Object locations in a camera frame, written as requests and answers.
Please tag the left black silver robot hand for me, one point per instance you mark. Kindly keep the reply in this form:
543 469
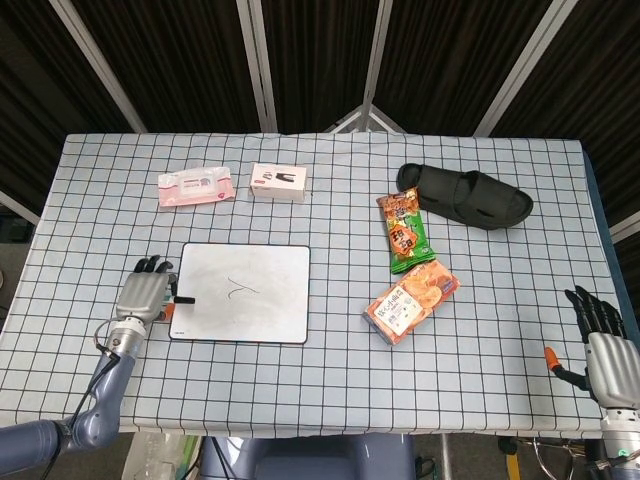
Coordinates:
142 295

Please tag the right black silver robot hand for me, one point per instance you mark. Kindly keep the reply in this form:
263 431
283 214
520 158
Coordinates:
612 367

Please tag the white marker pen black cap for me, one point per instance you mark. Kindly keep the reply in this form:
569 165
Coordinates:
186 300

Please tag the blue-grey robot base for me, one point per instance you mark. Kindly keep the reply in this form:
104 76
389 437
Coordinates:
310 457

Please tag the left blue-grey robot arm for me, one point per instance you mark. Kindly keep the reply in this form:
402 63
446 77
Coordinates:
107 395

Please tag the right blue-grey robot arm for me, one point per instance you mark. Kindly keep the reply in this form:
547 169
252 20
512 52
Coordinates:
622 437

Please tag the white drawing board black rim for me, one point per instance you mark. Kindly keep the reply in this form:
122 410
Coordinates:
260 300

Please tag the pink wet wipes pack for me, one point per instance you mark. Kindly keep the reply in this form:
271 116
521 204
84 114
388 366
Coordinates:
196 187

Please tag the yellow upright bar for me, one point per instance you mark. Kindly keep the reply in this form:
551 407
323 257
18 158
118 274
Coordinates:
511 460

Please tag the clear plastic bag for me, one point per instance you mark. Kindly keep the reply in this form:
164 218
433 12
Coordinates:
160 455

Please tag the small white pink carton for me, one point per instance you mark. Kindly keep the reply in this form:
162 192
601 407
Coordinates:
279 184

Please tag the blue checkered tablecloth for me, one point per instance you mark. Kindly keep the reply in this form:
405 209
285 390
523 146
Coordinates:
325 385

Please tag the orange blue biscuit box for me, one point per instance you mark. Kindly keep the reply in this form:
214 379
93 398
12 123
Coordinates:
412 302

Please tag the black rubber slipper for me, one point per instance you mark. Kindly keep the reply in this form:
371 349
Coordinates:
465 195

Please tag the green orange snack bag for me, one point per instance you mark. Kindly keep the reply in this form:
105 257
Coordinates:
406 230

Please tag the white triangular screen foot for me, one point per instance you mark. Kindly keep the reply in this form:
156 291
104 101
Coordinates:
367 117

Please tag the white screen frame post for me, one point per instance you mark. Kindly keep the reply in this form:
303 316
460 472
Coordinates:
100 65
374 65
520 65
260 65

